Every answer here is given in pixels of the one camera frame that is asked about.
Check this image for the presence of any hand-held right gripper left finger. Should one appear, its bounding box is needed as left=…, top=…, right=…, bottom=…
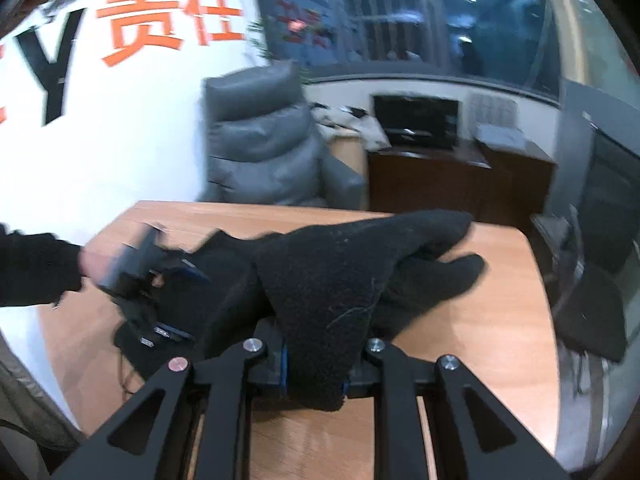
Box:
left=50, top=317, right=289, bottom=480

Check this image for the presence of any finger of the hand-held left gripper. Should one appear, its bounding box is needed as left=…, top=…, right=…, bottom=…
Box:
left=127, top=305, right=196, bottom=348
left=160, top=255, right=212, bottom=286

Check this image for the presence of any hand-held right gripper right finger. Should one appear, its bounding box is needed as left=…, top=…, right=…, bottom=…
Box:
left=342, top=338, right=571, bottom=480

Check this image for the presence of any black fleece jacket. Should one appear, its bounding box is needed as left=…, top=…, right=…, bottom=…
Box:
left=112, top=210, right=487, bottom=411

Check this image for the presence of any person's left hand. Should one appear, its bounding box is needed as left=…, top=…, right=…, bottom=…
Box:
left=79, top=247, right=124, bottom=282

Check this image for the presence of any grey leather armchair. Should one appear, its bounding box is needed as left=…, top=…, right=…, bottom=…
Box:
left=195, top=60, right=367, bottom=211

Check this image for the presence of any light wooden cabinet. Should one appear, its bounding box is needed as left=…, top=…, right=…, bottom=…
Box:
left=327, top=132, right=368, bottom=177

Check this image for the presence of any dark wooden cabinet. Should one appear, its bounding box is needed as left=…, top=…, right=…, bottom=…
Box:
left=480, top=139, right=557, bottom=226
left=367, top=144, right=493, bottom=221

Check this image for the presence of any green plant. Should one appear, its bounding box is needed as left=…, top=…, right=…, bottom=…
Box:
left=247, top=15, right=281, bottom=61

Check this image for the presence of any black microwave oven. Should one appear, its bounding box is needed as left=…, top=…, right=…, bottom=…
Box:
left=372, top=92, right=460, bottom=151

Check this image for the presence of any black mesh office chair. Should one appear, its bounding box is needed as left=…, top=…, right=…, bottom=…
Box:
left=532, top=130, right=640, bottom=396

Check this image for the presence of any dark glass window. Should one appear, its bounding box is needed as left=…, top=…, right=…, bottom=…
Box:
left=252, top=0, right=563, bottom=106

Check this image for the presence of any grey board panel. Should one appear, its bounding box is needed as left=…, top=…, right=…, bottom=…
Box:
left=542, top=79, right=631, bottom=216

